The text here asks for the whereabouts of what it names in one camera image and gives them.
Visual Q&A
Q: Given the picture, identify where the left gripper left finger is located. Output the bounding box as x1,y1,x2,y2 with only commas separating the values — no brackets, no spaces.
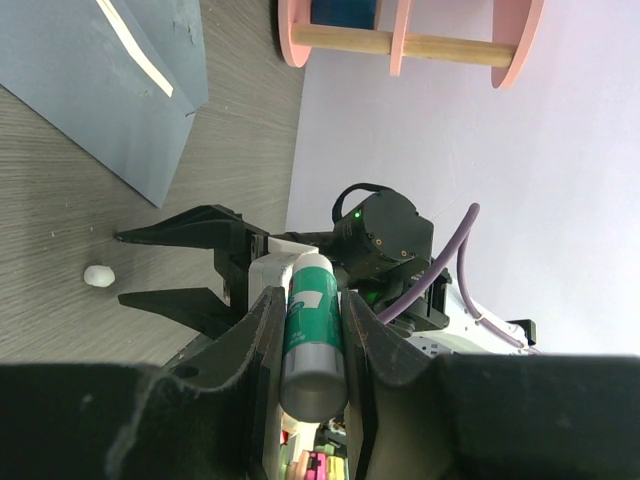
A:
1,287,285,479

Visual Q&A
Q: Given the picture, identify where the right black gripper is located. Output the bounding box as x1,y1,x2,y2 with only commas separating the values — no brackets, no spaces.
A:
115,205,320,335

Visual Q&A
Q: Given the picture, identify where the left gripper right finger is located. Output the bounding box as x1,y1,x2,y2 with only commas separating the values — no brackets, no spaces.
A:
341,291,639,479

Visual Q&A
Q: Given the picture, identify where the white glue stick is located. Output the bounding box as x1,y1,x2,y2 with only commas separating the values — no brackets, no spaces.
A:
279,253,348,423

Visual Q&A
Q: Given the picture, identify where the white glue stick cap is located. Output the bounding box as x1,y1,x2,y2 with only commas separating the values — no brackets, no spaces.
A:
83,265,116,288

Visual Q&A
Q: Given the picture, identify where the blue grey envelope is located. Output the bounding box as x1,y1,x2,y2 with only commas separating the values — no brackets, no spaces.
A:
1,1,209,207

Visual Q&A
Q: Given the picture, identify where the beige letter paper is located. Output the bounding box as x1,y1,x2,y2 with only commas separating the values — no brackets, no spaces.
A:
96,0,174,98

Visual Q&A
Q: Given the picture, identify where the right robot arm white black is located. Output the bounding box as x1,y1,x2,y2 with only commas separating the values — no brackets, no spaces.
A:
115,183,536,356

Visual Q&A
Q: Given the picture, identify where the blue object under shelf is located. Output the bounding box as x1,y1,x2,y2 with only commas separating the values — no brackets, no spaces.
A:
311,0,377,30

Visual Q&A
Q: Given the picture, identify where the pink three tier shelf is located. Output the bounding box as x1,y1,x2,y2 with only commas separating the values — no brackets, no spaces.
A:
275,1,544,89

